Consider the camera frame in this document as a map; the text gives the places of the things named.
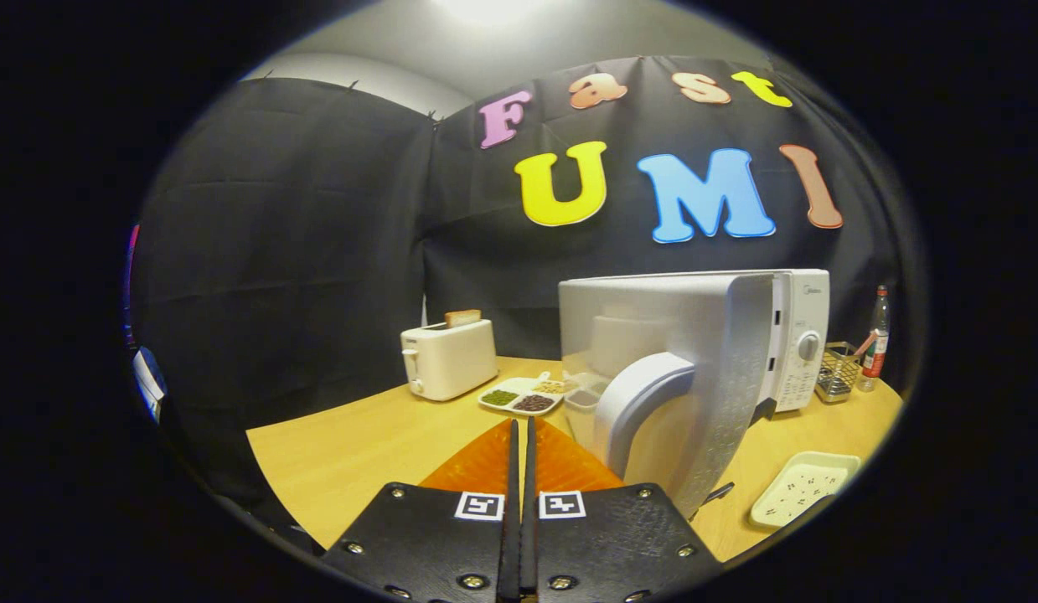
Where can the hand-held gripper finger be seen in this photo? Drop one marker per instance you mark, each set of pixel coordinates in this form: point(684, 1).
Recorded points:
point(513, 536)
point(529, 536)

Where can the white microwave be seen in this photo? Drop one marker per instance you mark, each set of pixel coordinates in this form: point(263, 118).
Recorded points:
point(678, 318)

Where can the white divided snack dish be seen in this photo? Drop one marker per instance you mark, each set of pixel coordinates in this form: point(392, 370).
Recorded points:
point(502, 397)

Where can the white toaster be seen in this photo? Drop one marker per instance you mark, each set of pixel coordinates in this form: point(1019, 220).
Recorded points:
point(451, 360)

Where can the toast slice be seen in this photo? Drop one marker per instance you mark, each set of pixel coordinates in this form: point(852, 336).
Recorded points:
point(462, 318)

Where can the cream square plate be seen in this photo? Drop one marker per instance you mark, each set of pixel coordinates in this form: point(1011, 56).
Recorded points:
point(799, 490)

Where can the pink stick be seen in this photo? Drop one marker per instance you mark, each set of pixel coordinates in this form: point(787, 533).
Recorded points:
point(864, 345)

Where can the clear bottle with red label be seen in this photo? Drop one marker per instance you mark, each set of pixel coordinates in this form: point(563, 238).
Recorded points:
point(877, 352)

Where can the white and blue object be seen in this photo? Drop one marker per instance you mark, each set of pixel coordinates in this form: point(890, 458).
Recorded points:
point(148, 381)

